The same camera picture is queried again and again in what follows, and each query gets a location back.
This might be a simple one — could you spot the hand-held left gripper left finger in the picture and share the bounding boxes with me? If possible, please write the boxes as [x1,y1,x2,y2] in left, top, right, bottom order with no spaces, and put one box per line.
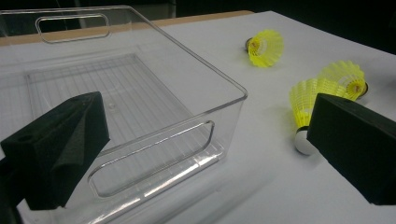
[0,91,111,211]

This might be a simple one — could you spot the yellow plastic shuttlecock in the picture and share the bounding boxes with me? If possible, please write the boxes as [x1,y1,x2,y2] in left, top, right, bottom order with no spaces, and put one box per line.
[245,29,285,68]
[317,60,369,102]
[289,77,347,157]

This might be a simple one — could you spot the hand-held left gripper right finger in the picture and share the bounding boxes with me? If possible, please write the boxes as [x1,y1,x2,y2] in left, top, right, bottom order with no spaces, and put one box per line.
[306,92,396,206]

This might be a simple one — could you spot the clear plastic storage bin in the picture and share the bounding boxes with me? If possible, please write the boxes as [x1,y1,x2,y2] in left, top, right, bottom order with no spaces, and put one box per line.
[0,5,249,224]

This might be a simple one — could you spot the white table cover sheet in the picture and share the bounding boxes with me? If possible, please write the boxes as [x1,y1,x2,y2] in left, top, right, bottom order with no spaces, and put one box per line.
[0,10,396,224]

